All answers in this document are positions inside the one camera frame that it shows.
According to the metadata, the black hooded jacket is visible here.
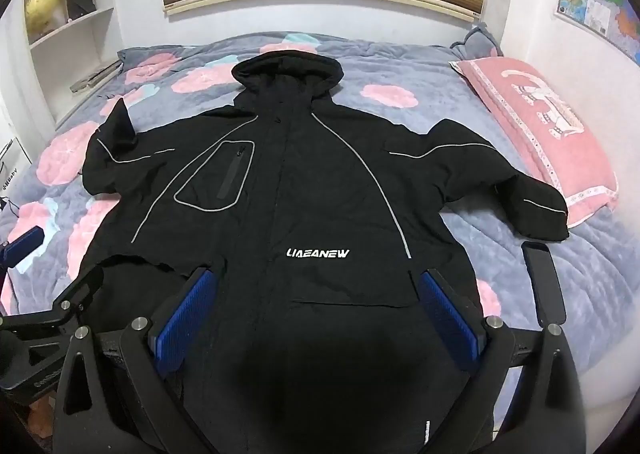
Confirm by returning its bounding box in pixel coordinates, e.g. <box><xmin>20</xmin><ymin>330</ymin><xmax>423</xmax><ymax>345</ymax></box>
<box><xmin>75</xmin><ymin>53</ymin><xmax>571</xmax><ymax>454</ymax></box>

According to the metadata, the black smartphone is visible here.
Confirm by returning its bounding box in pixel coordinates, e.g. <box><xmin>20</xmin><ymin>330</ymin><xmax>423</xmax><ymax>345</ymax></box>
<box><xmin>521</xmin><ymin>241</ymin><xmax>568</xmax><ymax>327</ymax></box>

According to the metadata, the stack of flat books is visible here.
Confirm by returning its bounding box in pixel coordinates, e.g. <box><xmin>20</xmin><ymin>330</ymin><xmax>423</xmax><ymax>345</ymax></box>
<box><xmin>70</xmin><ymin>59</ymin><xmax>123</xmax><ymax>93</ymax></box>

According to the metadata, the grey pillow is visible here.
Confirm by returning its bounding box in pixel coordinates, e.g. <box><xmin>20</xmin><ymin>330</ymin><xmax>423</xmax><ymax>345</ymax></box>
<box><xmin>450</xmin><ymin>23</ymin><xmax>504</xmax><ymax>60</ymax></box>

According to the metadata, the grey floral blanket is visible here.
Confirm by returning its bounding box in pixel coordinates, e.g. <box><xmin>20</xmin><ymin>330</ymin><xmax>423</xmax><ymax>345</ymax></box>
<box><xmin>0</xmin><ymin>32</ymin><xmax>628</xmax><ymax>395</ymax></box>

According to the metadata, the yellow ball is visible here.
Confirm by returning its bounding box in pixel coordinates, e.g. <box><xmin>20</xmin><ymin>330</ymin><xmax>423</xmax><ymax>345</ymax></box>
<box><xmin>25</xmin><ymin>0</ymin><xmax>64</xmax><ymax>35</ymax></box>

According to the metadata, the pink printed pillow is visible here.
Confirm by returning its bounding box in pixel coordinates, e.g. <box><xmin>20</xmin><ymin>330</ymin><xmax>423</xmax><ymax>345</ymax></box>
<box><xmin>452</xmin><ymin>56</ymin><xmax>620</xmax><ymax>230</ymax></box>

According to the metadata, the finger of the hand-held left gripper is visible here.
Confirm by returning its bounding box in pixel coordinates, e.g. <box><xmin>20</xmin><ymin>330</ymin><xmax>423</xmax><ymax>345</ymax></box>
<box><xmin>0</xmin><ymin>227</ymin><xmax>45</xmax><ymax>276</ymax></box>
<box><xmin>0</xmin><ymin>265</ymin><xmax>105</xmax><ymax>336</ymax></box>

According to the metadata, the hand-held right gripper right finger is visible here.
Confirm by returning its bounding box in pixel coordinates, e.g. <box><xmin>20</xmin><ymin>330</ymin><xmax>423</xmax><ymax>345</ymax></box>
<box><xmin>417</xmin><ymin>267</ymin><xmax>587</xmax><ymax>454</ymax></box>

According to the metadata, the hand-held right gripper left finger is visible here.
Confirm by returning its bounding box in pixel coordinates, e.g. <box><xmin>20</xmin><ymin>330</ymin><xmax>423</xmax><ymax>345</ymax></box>
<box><xmin>52</xmin><ymin>267</ymin><xmax>220</xmax><ymax>454</ymax></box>

